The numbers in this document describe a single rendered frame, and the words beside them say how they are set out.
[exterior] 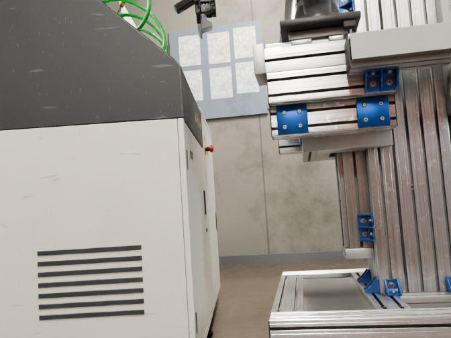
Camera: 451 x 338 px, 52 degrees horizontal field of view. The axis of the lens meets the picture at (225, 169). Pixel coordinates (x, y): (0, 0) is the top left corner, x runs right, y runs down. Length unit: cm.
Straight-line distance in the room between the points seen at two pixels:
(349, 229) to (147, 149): 70
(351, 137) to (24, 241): 101
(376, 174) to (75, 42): 101
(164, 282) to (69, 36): 78
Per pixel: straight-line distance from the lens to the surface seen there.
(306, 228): 425
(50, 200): 142
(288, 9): 214
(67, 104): 144
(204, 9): 193
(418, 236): 156
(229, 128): 436
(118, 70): 142
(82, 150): 140
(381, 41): 128
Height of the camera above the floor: 52
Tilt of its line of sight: 5 degrees up
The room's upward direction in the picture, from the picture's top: 4 degrees counter-clockwise
